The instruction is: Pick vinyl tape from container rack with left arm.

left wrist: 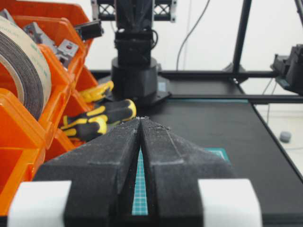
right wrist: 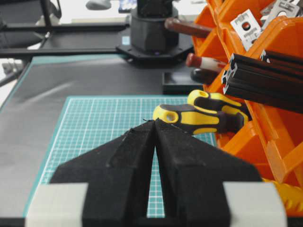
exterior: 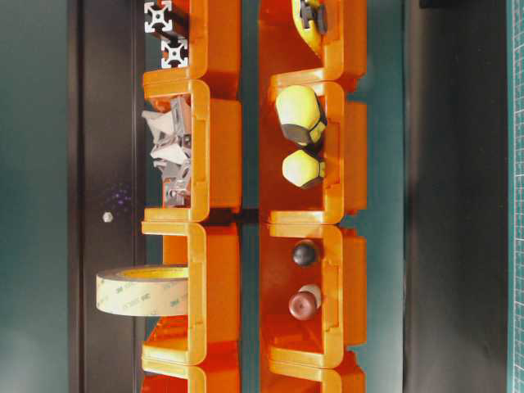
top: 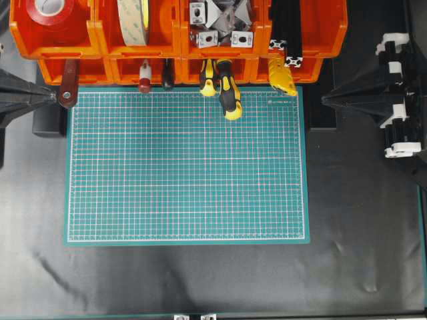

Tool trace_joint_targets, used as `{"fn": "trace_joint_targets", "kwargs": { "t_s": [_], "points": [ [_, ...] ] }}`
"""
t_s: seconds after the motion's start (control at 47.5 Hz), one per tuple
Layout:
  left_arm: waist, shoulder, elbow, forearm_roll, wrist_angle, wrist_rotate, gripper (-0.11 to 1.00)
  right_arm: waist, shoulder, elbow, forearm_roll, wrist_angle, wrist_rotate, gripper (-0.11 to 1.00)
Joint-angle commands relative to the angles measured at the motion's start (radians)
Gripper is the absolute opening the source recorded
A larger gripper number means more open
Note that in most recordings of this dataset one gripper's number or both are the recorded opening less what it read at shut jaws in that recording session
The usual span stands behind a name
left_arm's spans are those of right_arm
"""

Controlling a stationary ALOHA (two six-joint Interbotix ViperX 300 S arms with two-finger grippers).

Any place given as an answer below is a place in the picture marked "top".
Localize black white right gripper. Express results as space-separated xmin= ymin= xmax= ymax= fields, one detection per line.
xmin=321 ymin=33 xmax=426 ymax=159

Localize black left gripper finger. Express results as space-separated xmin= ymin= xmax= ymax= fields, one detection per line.
xmin=1 ymin=69 xmax=57 ymax=127

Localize red vinyl tape roll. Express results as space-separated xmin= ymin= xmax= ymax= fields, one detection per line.
xmin=25 ymin=0 xmax=90 ymax=46

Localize orange container rack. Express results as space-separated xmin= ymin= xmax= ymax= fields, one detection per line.
xmin=9 ymin=0 xmax=348 ymax=87

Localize beige double-sided tape roll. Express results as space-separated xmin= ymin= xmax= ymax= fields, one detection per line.
xmin=117 ymin=0 xmax=150 ymax=47

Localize yellow utility knife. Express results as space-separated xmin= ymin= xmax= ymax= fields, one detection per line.
xmin=268 ymin=57 xmax=298 ymax=97

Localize black aluminium extrusion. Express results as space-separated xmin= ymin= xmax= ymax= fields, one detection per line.
xmin=284 ymin=0 xmax=303 ymax=68
xmin=269 ymin=0 xmax=287 ymax=51

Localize large yellow black screwdriver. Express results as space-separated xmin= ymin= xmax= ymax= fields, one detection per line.
xmin=216 ymin=59 xmax=243 ymax=121

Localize green cutting mat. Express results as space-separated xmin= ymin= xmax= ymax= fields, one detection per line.
xmin=64 ymin=87 xmax=310 ymax=246

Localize small yellow black screwdriver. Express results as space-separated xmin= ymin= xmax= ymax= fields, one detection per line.
xmin=199 ymin=59 xmax=217 ymax=97

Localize red-brown handled tool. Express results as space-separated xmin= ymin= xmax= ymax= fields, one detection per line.
xmin=57 ymin=59 xmax=79 ymax=109

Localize red white handled tool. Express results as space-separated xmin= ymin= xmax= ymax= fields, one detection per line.
xmin=138 ymin=59 xmax=151 ymax=93

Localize silver corner bracket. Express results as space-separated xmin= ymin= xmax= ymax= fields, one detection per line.
xmin=196 ymin=31 xmax=218 ymax=49
xmin=231 ymin=31 xmax=254 ymax=48
xmin=189 ymin=1 xmax=206 ymax=25

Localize dark brown handled tool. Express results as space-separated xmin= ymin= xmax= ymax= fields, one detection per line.
xmin=161 ymin=59 xmax=175 ymax=91

